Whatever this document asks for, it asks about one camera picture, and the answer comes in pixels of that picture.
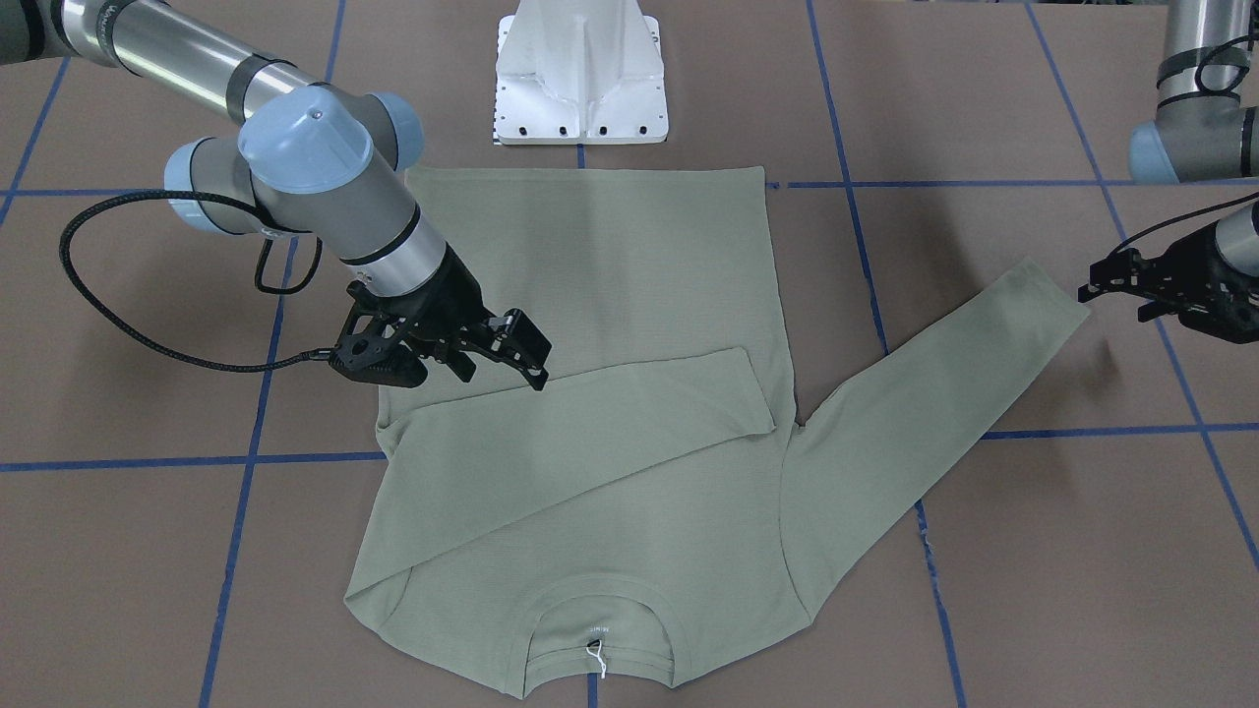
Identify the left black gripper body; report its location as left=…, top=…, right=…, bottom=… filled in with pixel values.
left=1107, top=226, right=1258, bottom=341

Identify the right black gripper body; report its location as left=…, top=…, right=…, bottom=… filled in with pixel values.
left=329, top=247, right=492, bottom=385

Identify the olive green long-sleeve shirt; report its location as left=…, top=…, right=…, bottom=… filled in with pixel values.
left=342, top=166, right=1088, bottom=698

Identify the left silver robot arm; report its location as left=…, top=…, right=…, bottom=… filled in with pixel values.
left=1076, top=1, right=1258, bottom=344

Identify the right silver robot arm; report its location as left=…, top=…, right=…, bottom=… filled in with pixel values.
left=3, top=1, right=551, bottom=391

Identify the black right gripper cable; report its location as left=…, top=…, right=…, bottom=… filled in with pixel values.
left=59, top=191, right=340, bottom=374

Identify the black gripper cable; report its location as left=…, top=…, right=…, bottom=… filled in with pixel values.
left=1107, top=191, right=1259, bottom=262
left=59, top=191, right=340, bottom=374

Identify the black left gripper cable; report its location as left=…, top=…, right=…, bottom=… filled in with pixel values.
left=1107, top=191, right=1259, bottom=262

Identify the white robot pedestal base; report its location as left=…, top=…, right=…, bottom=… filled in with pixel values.
left=492, top=1, right=670, bottom=147

